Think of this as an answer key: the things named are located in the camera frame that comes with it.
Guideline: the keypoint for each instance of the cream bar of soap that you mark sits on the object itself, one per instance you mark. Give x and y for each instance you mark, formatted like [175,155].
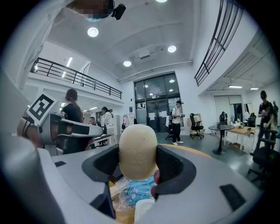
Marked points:
[137,151]

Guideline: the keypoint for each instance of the black balcony railing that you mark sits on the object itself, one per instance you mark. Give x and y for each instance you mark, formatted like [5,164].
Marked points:
[218,39]
[76,76]

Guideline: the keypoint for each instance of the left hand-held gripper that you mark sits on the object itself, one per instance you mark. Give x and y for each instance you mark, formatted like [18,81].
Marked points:
[41,107]

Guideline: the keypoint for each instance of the black head camera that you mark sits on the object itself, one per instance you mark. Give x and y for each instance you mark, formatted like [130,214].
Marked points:
[118,11]

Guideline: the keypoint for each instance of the clothes rack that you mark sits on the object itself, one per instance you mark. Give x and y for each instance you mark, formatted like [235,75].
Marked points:
[129,120]

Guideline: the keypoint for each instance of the black office chair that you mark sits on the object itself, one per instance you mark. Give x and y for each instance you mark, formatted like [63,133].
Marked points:
[267,155]
[195,125]

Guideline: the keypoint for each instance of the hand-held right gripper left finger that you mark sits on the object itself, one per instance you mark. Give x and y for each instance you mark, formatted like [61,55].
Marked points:
[74,175]

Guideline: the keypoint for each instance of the person's left forearm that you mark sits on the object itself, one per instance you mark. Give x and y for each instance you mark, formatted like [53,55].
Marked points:
[32,135]

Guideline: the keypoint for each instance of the white plastic cup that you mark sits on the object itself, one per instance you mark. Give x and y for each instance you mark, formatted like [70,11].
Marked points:
[143,210]

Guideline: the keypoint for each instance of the round black table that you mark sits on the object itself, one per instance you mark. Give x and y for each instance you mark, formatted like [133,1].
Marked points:
[221,127]

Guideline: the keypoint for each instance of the wooden desk white legs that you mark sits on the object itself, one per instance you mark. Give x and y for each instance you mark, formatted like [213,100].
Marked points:
[242,130]

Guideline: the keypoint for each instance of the pack of blue masks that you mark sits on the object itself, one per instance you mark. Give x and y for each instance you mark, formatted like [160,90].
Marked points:
[137,192]

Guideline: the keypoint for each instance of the ceiling air conditioner unit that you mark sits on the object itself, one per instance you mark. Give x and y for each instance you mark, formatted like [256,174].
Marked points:
[144,53]

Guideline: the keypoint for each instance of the round ceiling light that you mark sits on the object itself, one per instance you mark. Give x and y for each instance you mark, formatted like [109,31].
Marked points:
[127,63]
[93,32]
[161,0]
[172,48]

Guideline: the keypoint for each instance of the cardboard box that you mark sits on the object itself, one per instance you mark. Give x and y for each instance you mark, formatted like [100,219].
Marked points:
[198,119]

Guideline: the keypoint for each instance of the blue face mask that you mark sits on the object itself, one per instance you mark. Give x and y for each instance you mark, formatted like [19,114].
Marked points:
[93,19]

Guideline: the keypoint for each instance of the dark glass entrance door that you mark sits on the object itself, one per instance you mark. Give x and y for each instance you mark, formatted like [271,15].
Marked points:
[157,102]

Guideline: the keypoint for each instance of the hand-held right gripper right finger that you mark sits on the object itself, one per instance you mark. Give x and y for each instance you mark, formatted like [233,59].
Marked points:
[203,197]

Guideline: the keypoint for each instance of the round wooden table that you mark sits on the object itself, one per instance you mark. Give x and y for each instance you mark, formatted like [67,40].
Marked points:
[188,149]

